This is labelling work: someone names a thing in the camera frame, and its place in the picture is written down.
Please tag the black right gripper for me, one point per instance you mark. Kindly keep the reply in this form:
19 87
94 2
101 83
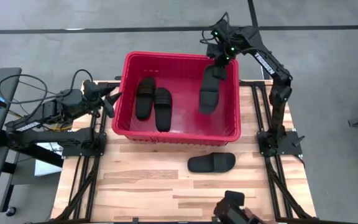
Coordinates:
219 57

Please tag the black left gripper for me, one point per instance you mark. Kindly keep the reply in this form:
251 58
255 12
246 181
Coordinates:
92 91

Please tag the black rubber slide sandal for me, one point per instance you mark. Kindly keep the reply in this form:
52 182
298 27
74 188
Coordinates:
145 109
208 102
163 115
204 163

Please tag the red plastic bin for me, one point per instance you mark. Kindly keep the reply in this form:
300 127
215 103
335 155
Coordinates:
185 124

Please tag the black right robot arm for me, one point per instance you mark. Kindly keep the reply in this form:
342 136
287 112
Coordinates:
278 102

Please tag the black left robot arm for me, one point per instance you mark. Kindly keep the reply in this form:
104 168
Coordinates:
57 137

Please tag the black handheld device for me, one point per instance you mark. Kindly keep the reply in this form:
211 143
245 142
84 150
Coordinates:
232 205

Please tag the black caster wheel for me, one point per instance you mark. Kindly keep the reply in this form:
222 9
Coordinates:
10 211

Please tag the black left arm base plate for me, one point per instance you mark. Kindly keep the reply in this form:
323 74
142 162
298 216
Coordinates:
73 151

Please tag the black left table frame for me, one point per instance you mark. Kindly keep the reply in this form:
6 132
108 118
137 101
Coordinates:
93 168

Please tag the black table frame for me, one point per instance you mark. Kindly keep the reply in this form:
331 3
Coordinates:
275 186
93 168

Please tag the black desk leg frame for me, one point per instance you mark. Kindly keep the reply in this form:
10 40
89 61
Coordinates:
36 152

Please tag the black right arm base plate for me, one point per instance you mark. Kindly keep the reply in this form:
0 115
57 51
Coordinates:
291 146

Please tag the black right table frame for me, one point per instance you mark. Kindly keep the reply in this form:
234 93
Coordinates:
275 186

